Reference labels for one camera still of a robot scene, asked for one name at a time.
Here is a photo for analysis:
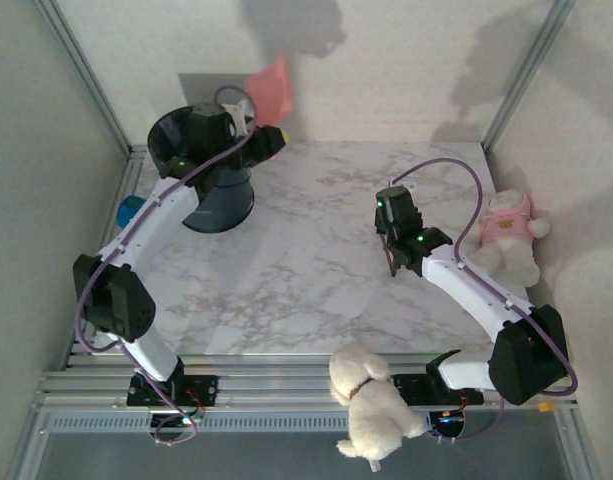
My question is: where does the aluminium rail base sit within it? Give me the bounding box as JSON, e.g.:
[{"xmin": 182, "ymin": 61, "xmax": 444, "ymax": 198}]
[{"xmin": 29, "ymin": 349, "xmax": 595, "ymax": 419}]

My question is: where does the blue and green toy cup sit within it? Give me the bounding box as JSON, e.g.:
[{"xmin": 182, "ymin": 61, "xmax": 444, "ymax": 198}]
[{"xmin": 116, "ymin": 196, "xmax": 147, "ymax": 229}]

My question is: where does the white plush dog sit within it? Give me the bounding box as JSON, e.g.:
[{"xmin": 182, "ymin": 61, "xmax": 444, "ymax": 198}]
[{"xmin": 328, "ymin": 341, "xmax": 430, "ymax": 474}]

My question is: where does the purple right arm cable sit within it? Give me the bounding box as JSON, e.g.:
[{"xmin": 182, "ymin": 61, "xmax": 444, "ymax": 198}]
[{"xmin": 390, "ymin": 158, "xmax": 582, "ymax": 444}]

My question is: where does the aluminium side rail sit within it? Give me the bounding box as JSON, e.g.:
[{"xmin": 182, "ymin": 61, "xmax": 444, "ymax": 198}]
[{"xmin": 65, "ymin": 144, "xmax": 148, "ymax": 357}]

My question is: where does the grey slotted cable duct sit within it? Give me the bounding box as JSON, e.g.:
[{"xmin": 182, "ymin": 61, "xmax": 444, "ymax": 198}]
[{"xmin": 45, "ymin": 415, "xmax": 352, "ymax": 435}]

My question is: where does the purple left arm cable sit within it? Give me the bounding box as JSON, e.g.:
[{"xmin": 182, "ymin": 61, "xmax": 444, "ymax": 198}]
[{"xmin": 74, "ymin": 85, "xmax": 260, "ymax": 449}]

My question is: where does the aluminium frame post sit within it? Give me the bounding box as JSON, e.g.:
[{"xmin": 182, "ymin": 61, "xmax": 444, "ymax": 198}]
[
  {"xmin": 33, "ymin": 0, "xmax": 133, "ymax": 157},
  {"xmin": 482, "ymin": 0, "xmax": 577, "ymax": 152}
]

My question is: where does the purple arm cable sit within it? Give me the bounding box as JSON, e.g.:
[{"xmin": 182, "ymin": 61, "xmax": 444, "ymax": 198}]
[
  {"xmin": 74, "ymin": 85, "xmax": 260, "ymax": 449},
  {"xmin": 390, "ymin": 158, "xmax": 582, "ymax": 444}
]

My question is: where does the cartoon face hand brush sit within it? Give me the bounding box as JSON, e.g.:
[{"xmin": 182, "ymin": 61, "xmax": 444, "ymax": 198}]
[{"xmin": 379, "ymin": 230, "xmax": 403, "ymax": 278}]

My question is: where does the pink dustpan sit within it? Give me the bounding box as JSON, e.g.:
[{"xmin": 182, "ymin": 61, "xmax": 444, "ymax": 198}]
[{"xmin": 244, "ymin": 52, "xmax": 296, "ymax": 125}]

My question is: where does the dark bin with deer print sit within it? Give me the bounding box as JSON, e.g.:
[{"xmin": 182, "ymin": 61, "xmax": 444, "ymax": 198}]
[{"xmin": 146, "ymin": 105, "xmax": 256, "ymax": 235}]

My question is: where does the plush toy in pink shirt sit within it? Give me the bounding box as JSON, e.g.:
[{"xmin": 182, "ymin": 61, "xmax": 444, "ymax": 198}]
[{"xmin": 468, "ymin": 188, "xmax": 554, "ymax": 289}]

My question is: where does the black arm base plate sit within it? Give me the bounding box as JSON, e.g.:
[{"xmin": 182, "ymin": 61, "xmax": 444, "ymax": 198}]
[
  {"xmin": 127, "ymin": 374, "xmax": 220, "ymax": 407},
  {"xmin": 390, "ymin": 372, "xmax": 487, "ymax": 407}
]

